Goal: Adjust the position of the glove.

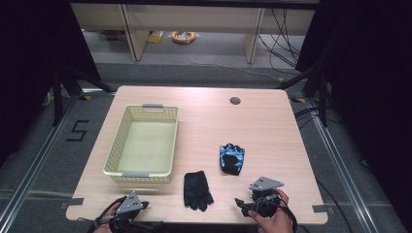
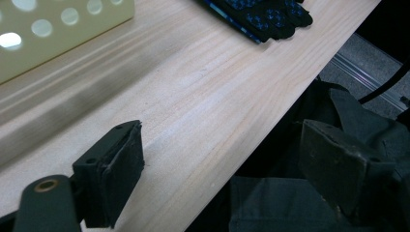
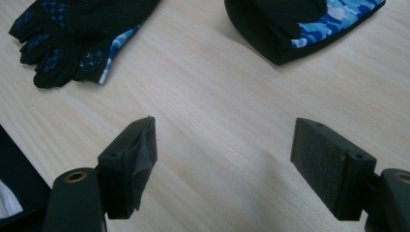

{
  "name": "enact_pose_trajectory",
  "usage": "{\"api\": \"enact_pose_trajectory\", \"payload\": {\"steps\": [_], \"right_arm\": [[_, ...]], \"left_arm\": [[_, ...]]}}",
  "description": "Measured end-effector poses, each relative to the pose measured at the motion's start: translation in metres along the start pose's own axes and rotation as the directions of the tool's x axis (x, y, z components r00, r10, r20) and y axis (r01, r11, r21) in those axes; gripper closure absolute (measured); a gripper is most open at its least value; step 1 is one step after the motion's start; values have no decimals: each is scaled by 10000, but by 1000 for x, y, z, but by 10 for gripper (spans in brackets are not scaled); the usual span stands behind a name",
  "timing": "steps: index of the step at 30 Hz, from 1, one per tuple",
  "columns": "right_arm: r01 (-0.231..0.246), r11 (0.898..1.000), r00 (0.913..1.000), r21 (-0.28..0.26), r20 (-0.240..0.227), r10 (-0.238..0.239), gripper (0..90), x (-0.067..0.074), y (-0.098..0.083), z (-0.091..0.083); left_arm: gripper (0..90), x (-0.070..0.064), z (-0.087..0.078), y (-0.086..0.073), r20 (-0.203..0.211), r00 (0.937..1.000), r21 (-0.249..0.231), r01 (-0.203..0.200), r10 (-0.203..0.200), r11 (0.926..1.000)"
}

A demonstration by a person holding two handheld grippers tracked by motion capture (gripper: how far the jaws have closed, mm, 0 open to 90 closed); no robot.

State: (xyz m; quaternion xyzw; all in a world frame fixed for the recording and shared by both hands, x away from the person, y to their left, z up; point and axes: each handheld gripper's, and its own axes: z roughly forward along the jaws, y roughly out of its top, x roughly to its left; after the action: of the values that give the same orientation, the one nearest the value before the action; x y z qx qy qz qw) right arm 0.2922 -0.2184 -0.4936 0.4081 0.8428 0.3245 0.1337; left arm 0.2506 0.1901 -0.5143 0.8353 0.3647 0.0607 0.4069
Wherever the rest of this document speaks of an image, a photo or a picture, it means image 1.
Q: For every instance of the black metal stand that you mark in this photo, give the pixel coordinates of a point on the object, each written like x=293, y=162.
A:
x=58, y=97
x=322, y=97

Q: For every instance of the grey table grommet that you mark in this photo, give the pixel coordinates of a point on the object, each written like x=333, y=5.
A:
x=235, y=100

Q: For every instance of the person's right hand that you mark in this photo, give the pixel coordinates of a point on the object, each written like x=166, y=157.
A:
x=275, y=224

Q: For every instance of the person's left hand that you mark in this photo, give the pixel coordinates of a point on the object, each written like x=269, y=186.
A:
x=114, y=209

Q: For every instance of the blue and black fingerless glove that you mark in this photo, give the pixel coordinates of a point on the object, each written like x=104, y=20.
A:
x=231, y=161

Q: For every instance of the clear plastic bag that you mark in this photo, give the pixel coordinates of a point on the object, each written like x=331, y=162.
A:
x=35, y=165

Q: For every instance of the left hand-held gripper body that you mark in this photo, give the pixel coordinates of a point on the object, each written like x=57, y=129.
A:
x=130, y=203

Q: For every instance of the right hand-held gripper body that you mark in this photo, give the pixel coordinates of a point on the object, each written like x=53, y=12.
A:
x=266, y=184

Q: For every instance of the black tape floor mark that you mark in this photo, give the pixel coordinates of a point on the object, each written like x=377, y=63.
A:
x=77, y=131

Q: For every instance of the pale yellow perforated plastic basket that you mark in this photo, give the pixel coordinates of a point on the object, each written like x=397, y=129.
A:
x=145, y=145

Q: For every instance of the beige wooden shelf unit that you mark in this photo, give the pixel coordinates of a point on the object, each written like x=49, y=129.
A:
x=194, y=19

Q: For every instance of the yellow packet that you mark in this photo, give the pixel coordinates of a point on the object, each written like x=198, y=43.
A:
x=155, y=37

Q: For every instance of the black full-finger glove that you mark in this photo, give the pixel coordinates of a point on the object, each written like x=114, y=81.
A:
x=196, y=191

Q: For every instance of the metal floor rail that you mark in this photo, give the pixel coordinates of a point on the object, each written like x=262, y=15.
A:
x=32, y=194
x=350, y=174

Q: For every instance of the grey tape strip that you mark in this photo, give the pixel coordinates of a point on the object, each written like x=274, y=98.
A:
x=74, y=202
x=320, y=208

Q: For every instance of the black curtain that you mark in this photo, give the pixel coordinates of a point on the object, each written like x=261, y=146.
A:
x=29, y=58
x=372, y=64

